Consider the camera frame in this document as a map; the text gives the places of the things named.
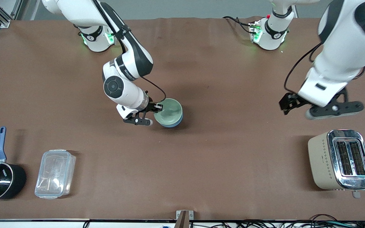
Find black saucepan blue handle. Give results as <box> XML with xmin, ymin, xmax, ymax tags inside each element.
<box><xmin>0</xmin><ymin>127</ymin><xmax>27</xmax><ymax>202</ymax></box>

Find blue bowl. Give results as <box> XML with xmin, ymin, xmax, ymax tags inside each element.
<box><xmin>159</xmin><ymin>116</ymin><xmax>183</xmax><ymax>128</ymax></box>

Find clear plastic food container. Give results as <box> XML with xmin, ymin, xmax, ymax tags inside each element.
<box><xmin>35</xmin><ymin>149</ymin><xmax>76</xmax><ymax>200</ymax></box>

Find black arm base cable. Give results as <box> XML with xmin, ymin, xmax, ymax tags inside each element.
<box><xmin>223</xmin><ymin>16</ymin><xmax>259</xmax><ymax>34</ymax></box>

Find aluminium extrusion frame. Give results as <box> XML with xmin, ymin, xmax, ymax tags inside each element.
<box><xmin>0</xmin><ymin>0</ymin><xmax>23</xmax><ymax>28</ymax></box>

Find green bowl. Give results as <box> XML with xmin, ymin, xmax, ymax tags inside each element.
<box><xmin>153</xmin><ymin>98</ymin><xmax>183</xmax><ymax>125</ymax></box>

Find grey metal bracket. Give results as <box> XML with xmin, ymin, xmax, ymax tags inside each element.
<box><xmin>176</xmin><ymin>210</ymin><xmax>194</xmax><ymax>220</ymax></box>

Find tangled black cables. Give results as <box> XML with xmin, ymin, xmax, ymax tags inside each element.
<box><xmin>190</xmin><ymin>220</ymin><xmax>365</xmax><ymax>228</ymax></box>

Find cream and chrome toaster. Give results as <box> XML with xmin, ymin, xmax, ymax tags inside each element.
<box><xmin>308</xmin><ymin>129</ymin><xmax>365</xmax><ymax>199</ymax></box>

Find black looped cable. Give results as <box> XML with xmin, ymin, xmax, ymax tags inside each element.
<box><xmin>309</xmin><ymin>214</ymin><xmax>340</xmax><ymax>222</ymax></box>

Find brown table mat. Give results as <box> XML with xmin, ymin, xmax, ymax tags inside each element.
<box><xmin>0</xmin><ymin>17</ymin><xmax>365</xmax><ymax>220</ymax></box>

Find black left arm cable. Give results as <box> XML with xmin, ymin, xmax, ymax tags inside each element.
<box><xmin>284</xmin><ymin>42</ymin><xmax>323</xmax><ymax>95</ymax></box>

